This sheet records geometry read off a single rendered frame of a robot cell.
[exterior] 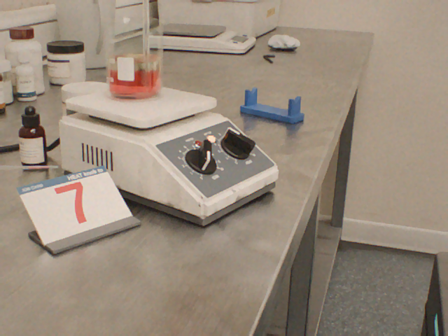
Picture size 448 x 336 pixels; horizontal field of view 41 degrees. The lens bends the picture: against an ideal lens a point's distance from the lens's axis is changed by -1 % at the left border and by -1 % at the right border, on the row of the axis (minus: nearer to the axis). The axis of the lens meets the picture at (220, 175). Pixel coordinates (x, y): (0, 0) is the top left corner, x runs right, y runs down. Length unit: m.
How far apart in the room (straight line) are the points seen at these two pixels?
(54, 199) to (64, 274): 0.09
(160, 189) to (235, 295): 0.15
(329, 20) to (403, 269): 0.86
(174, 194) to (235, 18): 1.17
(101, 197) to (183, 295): 0.16
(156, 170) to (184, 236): 0.07
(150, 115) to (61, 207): 0.12
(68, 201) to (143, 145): 0.09
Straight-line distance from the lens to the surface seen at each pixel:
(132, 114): 0.58
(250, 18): 1.68
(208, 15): 1.71
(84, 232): 0.54
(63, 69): 1.12
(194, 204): 0.54
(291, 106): 0.89
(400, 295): 1.96
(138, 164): 0.57
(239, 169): 0.59
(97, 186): 0.57
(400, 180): 2.15
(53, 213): 0.54
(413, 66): 2.05
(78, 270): 0.49
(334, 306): 1.85
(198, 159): 0.56
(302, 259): 1.14
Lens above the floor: 0.99
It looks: 21 degrees down
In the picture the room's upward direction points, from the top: 2 degrees clockwise
